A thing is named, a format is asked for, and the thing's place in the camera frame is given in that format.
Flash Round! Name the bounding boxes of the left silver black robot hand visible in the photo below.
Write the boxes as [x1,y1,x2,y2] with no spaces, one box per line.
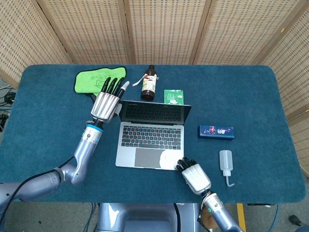
[90,76,130,124]

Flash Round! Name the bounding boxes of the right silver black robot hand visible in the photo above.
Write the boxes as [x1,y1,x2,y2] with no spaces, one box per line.
[175,157,212,195]

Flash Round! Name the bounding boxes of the translucent plastic wash bottle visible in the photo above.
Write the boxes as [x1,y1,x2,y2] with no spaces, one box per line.
[219,149,236,188]

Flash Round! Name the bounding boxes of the silver laptop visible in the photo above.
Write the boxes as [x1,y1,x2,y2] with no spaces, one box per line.
[115,99,193,171]

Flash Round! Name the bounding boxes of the green microfiber cloth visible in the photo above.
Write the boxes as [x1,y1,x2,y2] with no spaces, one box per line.
[73,67,127,97]

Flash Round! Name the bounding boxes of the white tag strip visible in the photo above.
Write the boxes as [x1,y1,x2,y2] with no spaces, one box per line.
[132,74,145,87]

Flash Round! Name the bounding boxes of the brown plush toy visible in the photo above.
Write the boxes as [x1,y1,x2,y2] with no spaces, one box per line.
[201,209,218,229]

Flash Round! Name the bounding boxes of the brown glass bottle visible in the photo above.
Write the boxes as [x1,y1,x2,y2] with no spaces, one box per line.
[140,64,159,102]

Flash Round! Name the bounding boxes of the dark blue floral box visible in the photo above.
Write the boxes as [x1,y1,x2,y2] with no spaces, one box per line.
[197,125,235,141]

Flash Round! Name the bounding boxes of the teal table cover mat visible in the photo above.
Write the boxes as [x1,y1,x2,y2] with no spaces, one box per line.
[0,64,307,204]

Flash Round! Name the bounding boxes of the yellow floor tape strip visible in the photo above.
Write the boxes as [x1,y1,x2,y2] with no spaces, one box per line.
[236,203,247,232]

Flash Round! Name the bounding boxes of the silver-blue robot torso base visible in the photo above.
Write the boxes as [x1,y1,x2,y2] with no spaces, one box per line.
[96,203,202,232]

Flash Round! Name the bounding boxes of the green sachet packet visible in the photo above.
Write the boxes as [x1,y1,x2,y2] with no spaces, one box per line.
[163,89,184,105]

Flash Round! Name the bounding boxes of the woven rattan folding screen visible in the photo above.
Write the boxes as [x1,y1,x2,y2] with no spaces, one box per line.
[0,0,309,174]

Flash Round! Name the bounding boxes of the black plug on floor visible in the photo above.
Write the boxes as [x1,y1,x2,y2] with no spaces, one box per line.
[288,214,302,227]

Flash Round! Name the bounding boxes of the black floor cables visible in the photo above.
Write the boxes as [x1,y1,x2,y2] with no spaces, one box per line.
[0,84,16,132]

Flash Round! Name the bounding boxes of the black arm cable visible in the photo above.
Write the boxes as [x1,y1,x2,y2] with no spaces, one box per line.
[0,156,75,215]

